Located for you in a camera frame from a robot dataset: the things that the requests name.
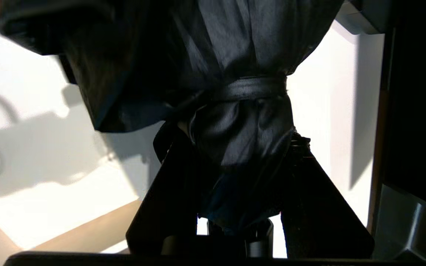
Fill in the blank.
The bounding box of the black umbrella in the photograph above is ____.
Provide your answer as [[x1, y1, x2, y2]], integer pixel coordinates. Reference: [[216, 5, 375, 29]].
[[0, 0, 346, 258]]

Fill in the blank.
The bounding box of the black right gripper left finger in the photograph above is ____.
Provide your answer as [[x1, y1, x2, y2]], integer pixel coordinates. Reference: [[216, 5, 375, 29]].
[[125, 124, 199, 256]]

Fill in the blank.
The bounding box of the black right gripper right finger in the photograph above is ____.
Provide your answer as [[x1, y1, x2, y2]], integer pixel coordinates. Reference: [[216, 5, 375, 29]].
[[281, 132, 375, 260]]

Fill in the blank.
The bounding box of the white fluted drawer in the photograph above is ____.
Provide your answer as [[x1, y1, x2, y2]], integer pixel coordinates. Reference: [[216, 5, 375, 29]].
[[0, 7, 162, 255]]

